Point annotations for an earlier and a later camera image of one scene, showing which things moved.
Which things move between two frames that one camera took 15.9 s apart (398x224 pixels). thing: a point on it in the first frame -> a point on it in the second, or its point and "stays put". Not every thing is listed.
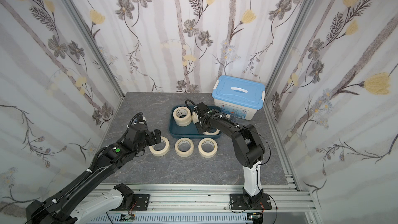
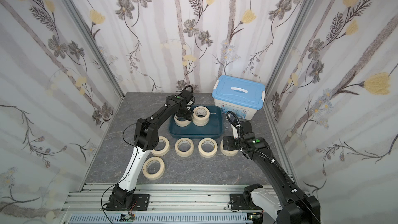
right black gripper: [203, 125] -> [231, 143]
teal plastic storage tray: [190, 131] stays put
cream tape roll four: [208, 148] stays put
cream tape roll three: [184, 147] stays put
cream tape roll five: [195, 118] -> [226, 152]
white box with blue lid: [237, 97] stays put
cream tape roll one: [161, 152] stays put
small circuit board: [127, 218] stays put
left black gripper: [152, 140] -> [188, 117]
